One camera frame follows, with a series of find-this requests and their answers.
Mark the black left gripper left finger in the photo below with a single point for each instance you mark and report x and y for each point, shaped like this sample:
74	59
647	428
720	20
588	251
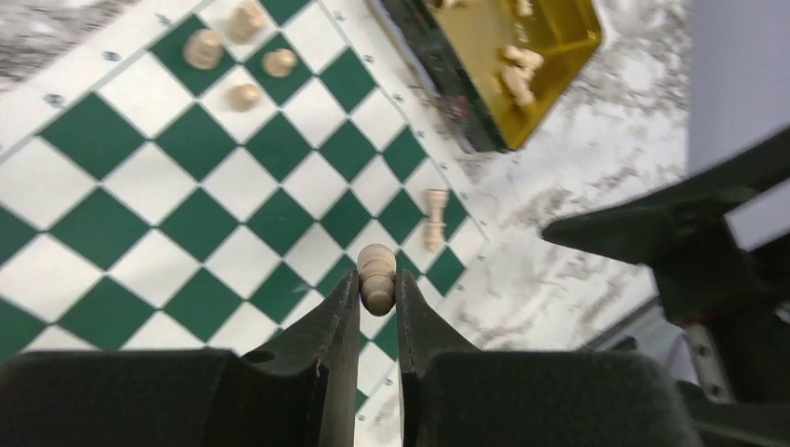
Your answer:
298	389

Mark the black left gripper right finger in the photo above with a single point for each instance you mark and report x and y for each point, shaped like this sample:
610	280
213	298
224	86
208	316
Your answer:
455	394

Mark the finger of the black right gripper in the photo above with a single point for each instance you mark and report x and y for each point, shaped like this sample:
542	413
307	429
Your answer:
681	234

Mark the white pawn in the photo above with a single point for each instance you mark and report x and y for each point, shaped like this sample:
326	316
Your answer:
243	97
377	271

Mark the white king piece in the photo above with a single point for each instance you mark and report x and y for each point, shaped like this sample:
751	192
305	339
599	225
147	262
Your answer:
436	200

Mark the white chess piece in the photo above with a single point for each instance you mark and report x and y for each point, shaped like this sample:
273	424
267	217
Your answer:
279	63
204	49
246	21

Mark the green white chess mat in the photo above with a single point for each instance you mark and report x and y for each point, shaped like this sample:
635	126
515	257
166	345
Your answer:
140	211

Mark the gold tin with white pieces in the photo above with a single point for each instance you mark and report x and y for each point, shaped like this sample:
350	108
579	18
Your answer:
493	69

